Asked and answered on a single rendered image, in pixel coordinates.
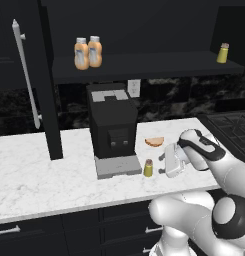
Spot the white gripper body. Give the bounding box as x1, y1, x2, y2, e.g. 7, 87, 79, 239
163, 142, 187, 179

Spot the yellow shaker with brown cap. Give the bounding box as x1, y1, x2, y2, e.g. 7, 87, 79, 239
143, 158, 155, 178
216, 42, 231, 65

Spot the black cabinet shelf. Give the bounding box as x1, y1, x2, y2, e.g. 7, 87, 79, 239
51, 49, 245, 85

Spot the orange condiment bottle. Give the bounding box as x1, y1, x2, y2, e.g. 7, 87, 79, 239
74, 36, 91, 71
87, 35, 104, 69

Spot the half slice of bread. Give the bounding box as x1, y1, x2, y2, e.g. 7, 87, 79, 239
144, 136, 165, 148

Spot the black coffee machine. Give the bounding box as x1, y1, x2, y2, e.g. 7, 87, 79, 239
85, 82, 143, 181

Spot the black drawer front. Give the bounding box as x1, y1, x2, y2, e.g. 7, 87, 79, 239
102, 238, 162, 256
0, 214, 66, 256
99, 218, 163, 243

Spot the black hob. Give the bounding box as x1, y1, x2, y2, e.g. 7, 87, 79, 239
196, 110, 245, 165

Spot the white wall socket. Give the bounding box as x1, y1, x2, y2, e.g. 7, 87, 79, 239
127, 78, 142, 99

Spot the long white door handle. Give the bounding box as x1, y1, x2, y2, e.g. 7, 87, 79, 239
11, 18, 43, 130

